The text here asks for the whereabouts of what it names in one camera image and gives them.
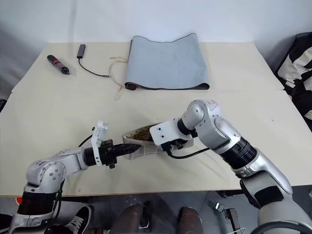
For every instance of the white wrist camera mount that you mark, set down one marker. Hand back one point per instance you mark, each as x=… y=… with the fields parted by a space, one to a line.
x=162 y=132
x=98 y=136

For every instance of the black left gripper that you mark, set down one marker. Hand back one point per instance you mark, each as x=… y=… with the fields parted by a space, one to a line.
x=107 y=153

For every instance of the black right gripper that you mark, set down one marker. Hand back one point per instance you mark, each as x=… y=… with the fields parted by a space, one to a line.
x=181 y=143

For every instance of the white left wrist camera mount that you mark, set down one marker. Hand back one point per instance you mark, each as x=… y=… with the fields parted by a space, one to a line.
x=98 y=136

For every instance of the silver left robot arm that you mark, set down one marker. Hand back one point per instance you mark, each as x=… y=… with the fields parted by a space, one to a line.
x=48 y=170

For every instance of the black white bag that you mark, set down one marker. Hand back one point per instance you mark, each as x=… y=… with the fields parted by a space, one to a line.
x=296 y=70

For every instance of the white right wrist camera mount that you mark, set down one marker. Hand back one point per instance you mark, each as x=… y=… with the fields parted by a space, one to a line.
x=162 y=132

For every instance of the black shoe with white laces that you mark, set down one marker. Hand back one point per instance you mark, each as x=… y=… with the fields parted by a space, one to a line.
x=78 y=219

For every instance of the metal caster bracket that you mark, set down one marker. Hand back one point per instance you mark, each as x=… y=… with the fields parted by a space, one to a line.
x=226 y=214

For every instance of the black and red screwdriver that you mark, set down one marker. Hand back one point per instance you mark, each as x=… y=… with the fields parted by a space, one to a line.
x=58 y=64

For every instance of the grey roll-up cloth mat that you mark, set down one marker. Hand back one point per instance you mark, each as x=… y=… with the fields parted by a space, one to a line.
x=165 y=63

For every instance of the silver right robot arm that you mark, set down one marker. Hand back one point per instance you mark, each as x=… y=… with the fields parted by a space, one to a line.
x=226 y=136

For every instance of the dark brown rounded shape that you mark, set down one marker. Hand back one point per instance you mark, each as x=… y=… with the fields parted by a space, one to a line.
x=129 y=219
x=191 y=220

